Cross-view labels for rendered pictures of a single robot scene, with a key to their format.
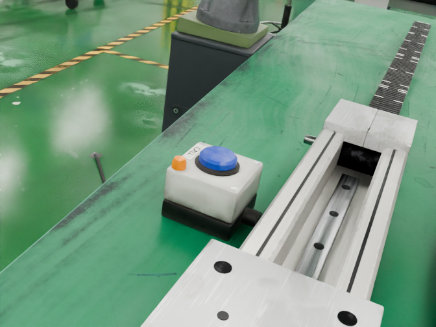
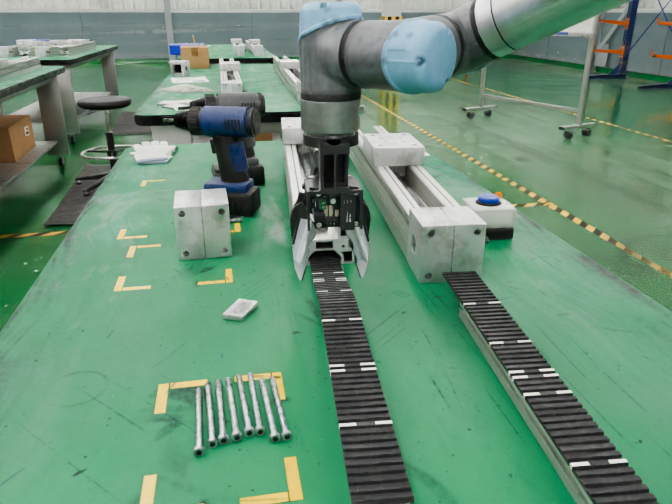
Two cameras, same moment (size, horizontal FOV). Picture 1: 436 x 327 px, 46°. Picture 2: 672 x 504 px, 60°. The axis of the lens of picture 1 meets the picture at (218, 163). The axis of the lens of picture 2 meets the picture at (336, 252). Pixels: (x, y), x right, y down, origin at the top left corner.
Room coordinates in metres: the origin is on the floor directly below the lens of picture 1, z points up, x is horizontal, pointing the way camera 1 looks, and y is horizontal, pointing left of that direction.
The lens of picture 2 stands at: (1.31, -0.71, 1.17)
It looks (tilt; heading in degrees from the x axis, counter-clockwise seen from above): 22 degrees down; 155
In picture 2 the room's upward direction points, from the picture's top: straight up
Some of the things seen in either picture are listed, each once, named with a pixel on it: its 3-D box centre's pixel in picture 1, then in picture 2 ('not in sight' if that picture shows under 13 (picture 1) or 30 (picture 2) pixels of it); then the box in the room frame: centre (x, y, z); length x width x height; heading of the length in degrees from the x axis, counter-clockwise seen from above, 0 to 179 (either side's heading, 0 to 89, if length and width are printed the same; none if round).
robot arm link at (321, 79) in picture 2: not in sight; (332, 51); (0.63, -0.39, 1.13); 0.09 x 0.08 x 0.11; 23
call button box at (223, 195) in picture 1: (220, 190); (482, 217); (0.48, -0.01, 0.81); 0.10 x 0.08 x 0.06; 71
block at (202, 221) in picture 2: not in sight; (210, 222); (0.33, -0.49, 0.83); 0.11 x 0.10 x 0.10; 77
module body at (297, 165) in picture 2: not in sight; (309, 177); (0.11, -0.21, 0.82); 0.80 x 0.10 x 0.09; 161
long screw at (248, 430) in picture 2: not in sight; (243, 402); (0.80, -0.58, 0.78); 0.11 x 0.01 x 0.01; 169
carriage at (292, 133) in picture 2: not in sight; (302, 135); (-0.13, -0.13, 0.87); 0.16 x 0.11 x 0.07; 161
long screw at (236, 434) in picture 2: not in sight; (232, 406); (0.80, -0.59, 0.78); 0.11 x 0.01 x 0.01; 169
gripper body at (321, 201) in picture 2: not in sight; (331, 180); (0.64, -0.40, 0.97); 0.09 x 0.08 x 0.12; 160
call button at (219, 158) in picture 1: (217, 161); (488, 200); (0.48, 0.00, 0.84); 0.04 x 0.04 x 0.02
